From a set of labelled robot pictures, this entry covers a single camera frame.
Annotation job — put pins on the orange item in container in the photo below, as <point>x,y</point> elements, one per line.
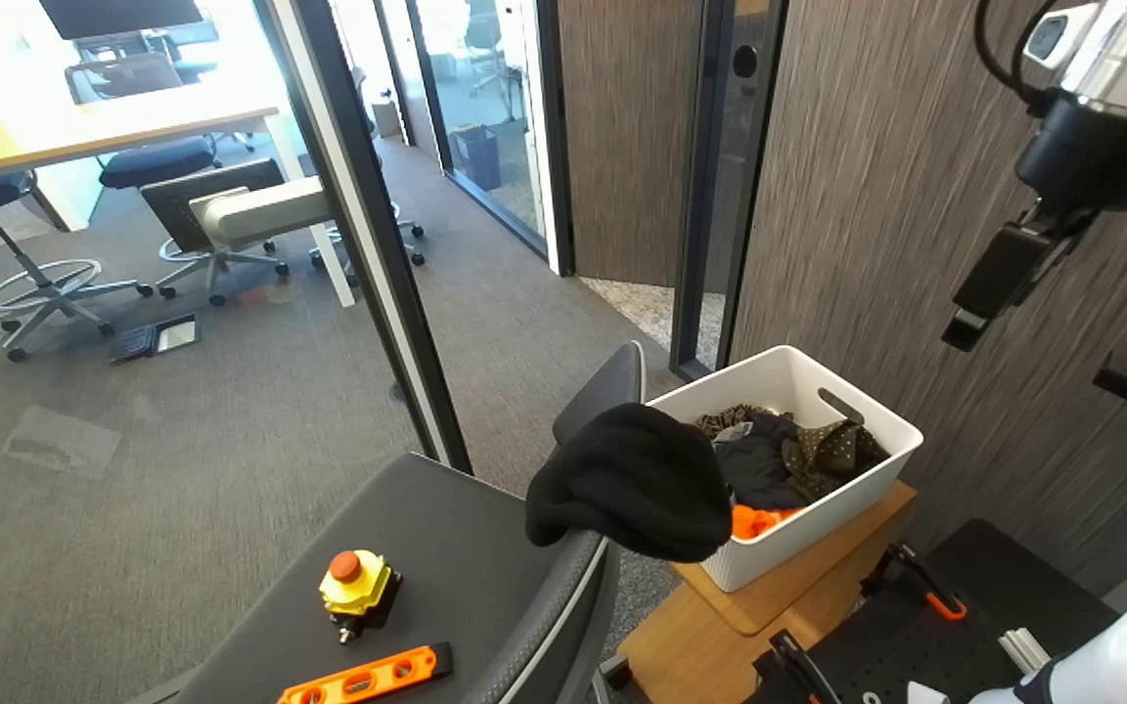
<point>761,522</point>

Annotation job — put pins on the leopard print cloth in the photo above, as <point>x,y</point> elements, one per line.
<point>838,450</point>

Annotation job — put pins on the dark office swivel chair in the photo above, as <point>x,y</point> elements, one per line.
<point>164,170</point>

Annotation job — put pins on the dark waste bin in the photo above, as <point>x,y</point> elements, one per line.
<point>485,158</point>

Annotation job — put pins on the dark grey cloth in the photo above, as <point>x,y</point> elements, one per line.
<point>752,464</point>

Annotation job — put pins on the black computer monitor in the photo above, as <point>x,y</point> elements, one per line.
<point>120,14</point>

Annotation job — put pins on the grey cushioned armchair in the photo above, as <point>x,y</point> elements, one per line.
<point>251,210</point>

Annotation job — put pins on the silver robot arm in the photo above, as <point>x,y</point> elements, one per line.
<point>1114,61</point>

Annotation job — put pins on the black glass partition post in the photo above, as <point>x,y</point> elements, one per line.
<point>367,237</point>

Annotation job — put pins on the wooden stand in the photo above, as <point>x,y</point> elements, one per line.
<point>773,609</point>

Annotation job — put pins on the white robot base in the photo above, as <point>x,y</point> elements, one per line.
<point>1114,649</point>

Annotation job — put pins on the dark door frame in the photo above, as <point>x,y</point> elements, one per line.
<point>721,181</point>

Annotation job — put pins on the black head sock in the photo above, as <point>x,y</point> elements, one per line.
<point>636,481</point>

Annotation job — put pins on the orange spirit level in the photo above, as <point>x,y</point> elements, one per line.
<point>362,677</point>

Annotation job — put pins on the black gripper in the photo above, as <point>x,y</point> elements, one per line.
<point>1027,258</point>

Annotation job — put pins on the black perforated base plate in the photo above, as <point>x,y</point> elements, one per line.
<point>1008,587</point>

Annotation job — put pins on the floor outlet plate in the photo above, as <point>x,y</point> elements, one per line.
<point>157,336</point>

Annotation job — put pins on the wooden top office desk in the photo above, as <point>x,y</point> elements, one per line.
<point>78,138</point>

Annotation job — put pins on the white plastic container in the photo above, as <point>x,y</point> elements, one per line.
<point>838,514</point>

